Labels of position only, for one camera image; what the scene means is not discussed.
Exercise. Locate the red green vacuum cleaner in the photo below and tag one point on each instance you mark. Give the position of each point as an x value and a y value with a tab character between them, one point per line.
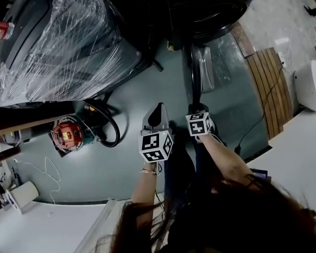
65	134

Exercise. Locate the plastic-wrapped grey appliance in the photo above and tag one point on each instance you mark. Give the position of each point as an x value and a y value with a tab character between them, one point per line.
63	49

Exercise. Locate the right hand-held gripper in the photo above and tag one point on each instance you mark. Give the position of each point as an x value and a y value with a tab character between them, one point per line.
198	126

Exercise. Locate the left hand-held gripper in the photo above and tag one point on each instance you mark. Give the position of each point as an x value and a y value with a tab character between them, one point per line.
152	146

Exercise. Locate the white power strip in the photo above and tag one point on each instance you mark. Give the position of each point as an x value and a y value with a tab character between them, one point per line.
282	58

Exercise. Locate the red label water bottle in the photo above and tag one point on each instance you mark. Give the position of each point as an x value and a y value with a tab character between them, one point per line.
2	30

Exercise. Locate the slatted wooden mat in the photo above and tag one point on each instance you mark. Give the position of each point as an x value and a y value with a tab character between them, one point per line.
268	93

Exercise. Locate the person's left forearm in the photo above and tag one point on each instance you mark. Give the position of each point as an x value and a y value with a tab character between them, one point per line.
144	186

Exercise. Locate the person's right forearm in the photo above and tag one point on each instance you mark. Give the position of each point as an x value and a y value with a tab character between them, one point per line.
223	159

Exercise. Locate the person's legs in dark jeans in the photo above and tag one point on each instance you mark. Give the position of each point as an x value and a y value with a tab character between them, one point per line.
179	167

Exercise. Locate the brown wooden plank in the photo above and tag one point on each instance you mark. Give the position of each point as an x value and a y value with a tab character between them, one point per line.
242	41

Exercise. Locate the white round appliance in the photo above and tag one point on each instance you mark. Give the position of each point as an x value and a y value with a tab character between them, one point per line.
309	86

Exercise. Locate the round black washing machine door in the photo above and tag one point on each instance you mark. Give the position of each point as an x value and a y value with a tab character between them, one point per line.
196	75

